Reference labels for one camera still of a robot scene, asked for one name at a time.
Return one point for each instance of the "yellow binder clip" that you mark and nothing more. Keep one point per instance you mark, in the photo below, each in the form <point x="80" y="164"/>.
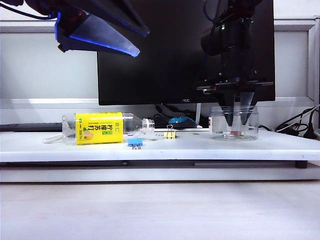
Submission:
<point x="170" y="135"/>

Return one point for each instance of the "black board foot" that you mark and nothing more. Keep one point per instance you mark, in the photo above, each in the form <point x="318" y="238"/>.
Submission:
<point x="302" y="165"/>

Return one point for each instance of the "black AOC monitor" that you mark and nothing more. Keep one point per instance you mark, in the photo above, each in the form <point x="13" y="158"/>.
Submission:
<point x="162" y="62"/>

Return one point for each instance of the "black power plug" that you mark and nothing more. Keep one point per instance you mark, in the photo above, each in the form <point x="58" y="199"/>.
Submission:
<point x="311" y="131"/>

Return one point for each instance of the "blue computer mouse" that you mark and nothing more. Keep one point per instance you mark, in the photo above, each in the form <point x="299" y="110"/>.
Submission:
<point x="181" y="122"/>

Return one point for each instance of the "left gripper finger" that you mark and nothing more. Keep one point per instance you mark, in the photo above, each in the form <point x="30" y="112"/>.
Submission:
<point x="125" y="16"/>
<point x="107" y="36"/>

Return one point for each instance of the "left gripper blue body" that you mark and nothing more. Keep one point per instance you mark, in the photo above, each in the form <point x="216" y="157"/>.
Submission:
<point x="62" y="31"/>

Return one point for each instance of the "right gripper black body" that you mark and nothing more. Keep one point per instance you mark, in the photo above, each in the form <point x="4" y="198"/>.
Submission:
<point x="235" y="86"/>

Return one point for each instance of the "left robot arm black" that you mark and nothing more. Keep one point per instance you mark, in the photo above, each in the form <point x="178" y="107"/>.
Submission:
<point x="42" y="5"/>

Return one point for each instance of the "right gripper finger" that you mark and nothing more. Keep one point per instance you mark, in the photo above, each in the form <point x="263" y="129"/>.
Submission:
<point x="228" y="105"/>
<point x="246" y="105"/>

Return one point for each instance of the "blue binder clip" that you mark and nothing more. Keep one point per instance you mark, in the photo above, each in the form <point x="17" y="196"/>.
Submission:
<point x="135" y="142"/>

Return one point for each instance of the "white raised desk board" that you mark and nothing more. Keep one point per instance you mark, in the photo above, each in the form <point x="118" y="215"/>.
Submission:
<point x="175" y="150"/>

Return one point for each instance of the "round transparent plastic box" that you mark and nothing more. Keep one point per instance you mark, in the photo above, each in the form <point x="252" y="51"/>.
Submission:
<point x="253" y="120"/>

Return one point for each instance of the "aluminium partition frame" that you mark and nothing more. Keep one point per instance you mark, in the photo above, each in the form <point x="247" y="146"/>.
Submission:
<point x="37" y="26"/>

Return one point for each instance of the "black keyboard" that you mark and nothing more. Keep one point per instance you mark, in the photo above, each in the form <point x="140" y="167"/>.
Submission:
<point x="30" y="127"/>

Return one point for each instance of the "clear bottle yellow label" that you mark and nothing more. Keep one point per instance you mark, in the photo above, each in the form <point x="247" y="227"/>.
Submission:
<point x="100" y="130"/>

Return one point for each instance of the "pink binder clip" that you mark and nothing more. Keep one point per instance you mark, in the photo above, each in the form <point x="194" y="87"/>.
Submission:
<point x="235" y="132"/>

